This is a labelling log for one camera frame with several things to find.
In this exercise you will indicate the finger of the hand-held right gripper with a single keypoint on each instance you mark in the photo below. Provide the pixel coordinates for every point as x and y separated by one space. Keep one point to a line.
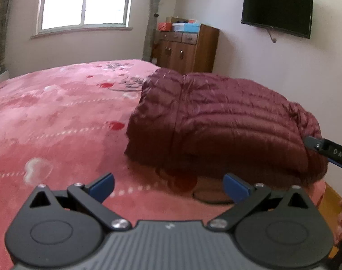
313 144

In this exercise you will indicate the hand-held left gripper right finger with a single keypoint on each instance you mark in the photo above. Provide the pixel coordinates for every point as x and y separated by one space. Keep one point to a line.
236 189

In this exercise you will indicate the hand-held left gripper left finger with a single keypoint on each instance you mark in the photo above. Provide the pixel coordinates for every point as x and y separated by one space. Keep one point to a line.
103 187

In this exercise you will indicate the maroon down jacket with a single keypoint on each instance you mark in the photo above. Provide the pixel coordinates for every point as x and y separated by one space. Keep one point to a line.
221 123

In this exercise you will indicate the pink printed bed sheet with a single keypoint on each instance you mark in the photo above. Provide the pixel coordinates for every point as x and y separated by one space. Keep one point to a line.
61 123

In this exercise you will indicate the brown wooden cabinet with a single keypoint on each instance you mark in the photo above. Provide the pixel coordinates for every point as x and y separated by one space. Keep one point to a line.
185 50

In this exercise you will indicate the blue and white box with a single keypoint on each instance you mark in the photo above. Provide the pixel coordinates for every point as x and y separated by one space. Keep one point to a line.
186 27

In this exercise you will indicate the red box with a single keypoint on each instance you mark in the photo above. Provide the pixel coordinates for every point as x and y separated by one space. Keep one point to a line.
164 26

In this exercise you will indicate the white framed window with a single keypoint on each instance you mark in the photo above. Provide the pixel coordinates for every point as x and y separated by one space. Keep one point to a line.
83 2

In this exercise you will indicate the black wall television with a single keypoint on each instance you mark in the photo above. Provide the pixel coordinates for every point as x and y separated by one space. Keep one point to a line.
276 12

